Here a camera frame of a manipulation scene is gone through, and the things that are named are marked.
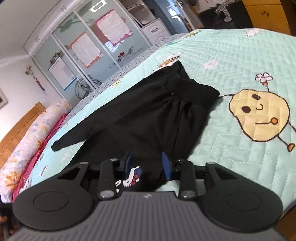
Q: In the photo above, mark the mint bee quilt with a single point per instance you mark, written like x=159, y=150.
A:
x=225, y=96

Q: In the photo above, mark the yellow wooden desk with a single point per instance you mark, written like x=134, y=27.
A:
x=277, y=15

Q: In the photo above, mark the floral rolled duvet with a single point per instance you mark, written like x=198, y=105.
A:
x=28, y=146

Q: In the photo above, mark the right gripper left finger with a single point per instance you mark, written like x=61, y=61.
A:
x=111, y=170

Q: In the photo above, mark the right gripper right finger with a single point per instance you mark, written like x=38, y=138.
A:
x=182, y=171

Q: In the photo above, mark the wooden headboard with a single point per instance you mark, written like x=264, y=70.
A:
x=14, y=136

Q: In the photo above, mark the red patterned sheet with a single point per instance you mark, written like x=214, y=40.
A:
x=37, y=157

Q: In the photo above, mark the sliding door wardrobe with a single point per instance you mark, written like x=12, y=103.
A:
x=78, y=45

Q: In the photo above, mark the black garment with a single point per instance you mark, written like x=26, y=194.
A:
x=165, y=112

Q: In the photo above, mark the white drawer cabinet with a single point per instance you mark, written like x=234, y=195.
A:
x=155, y=31

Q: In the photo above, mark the black white patterned clothes pile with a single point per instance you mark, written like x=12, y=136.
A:
x=222, y=8

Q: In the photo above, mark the purple dotted bedsheet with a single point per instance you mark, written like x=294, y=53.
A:
x=152, y=54

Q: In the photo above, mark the hanging wall ornament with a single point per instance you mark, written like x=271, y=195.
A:
x=29, y=72

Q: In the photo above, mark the framed wall picture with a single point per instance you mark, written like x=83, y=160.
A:
x=3, y=99

